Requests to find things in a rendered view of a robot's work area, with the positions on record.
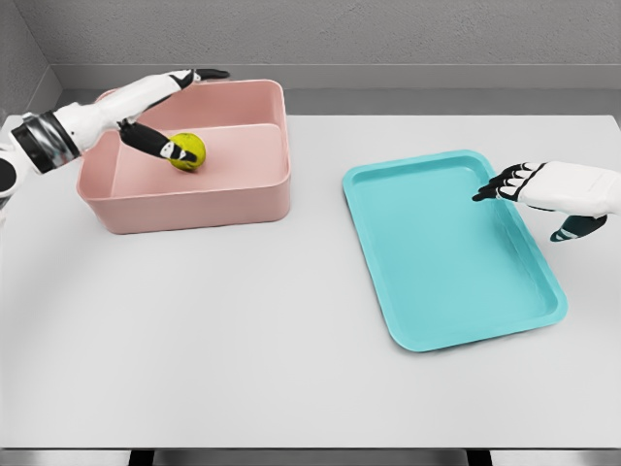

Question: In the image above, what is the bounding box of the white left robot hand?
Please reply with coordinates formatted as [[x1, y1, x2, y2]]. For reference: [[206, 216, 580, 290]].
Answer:
[[98, 68, 231, 164]]

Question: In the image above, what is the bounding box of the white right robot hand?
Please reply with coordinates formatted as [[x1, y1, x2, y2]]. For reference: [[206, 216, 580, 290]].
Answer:
[[472, 161, 621, 244]]

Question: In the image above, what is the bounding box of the yellow-green tennis ball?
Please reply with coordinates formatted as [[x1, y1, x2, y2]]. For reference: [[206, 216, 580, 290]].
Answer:
[[168, 132, 207, 173]]

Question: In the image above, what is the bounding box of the pink plastic basket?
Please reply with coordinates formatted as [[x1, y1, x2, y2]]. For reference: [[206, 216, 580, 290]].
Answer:
[[77, 79, 292, 236]]

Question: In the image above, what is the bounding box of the blue plastic tray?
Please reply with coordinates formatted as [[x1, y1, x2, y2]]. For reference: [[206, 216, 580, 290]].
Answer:
[[342, 149, 569, 353]]

